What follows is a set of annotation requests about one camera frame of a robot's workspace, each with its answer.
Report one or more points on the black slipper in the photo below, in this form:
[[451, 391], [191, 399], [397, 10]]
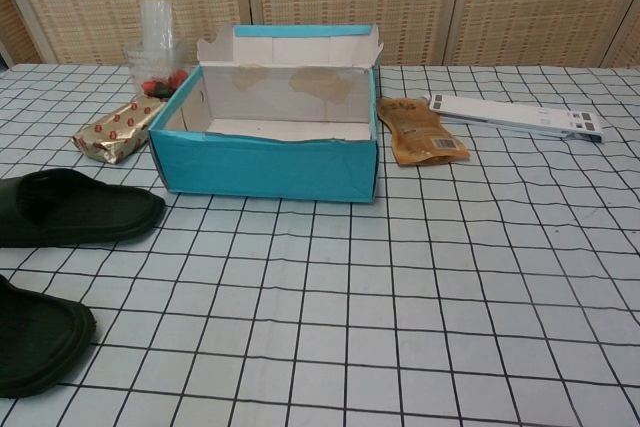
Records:
[[35, 337], [100, 212]]

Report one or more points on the blue cardboard shoe box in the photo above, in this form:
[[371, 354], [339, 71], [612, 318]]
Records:
[[260, 167]]

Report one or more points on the light blue checkered tablecloth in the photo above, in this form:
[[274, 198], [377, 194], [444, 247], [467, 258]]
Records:
[[350, 297]]

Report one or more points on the brown spout pouch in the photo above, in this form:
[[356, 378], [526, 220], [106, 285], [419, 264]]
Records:
[[420, 132]]

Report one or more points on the red strawberry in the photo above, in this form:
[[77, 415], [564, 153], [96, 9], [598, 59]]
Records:
[[151, 87], [177, 80]]

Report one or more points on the white folding stand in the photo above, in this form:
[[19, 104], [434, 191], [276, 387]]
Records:
[[500, 112]]

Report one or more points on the gold foil packet red print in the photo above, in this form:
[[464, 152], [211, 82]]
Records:
[[117, 129]]

